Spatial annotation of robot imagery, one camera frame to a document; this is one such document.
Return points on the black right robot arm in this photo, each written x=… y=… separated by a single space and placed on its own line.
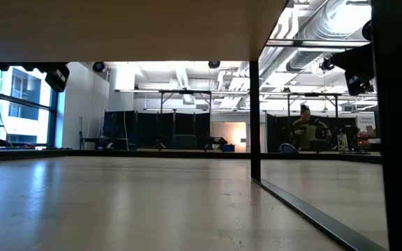
x=368 y=30

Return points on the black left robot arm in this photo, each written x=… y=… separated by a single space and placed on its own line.
x=1 y=66

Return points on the wooden shelf with black legs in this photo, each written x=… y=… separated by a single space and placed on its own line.
x=117 y=28

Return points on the round black ceiling device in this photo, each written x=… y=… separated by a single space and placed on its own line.
x=98 y=67
x=327 y=65
x=214 y=64

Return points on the long ceiling light strip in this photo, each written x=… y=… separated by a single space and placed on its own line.
x=309 y=43

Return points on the large glass window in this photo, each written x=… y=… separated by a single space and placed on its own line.
x=26 y=104

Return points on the person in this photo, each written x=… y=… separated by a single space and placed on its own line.
x=305 y=132

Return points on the yellow sign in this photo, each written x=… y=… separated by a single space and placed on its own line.
x=342 y=142

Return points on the red object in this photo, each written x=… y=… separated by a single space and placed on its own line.
x=364 y=139

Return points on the black partition panel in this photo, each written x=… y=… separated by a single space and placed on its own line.
x=145 y=129
x=277 y=132

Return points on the blue grey dome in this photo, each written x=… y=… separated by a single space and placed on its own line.
x=288 y=148

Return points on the blue box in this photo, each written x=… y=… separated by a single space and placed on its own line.
x=228 y=148

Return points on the black floor machine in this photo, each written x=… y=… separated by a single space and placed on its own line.
x=216 y=141

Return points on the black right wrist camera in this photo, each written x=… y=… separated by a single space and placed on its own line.
x=358 y=83

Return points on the silver ventilation duct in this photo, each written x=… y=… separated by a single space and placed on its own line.
x=326 y=21

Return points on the black overhead station frame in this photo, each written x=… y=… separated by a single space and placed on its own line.
x=312 y=94
x=187 y=92

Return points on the white wall sign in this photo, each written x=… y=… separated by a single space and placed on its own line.
x=365 y=122

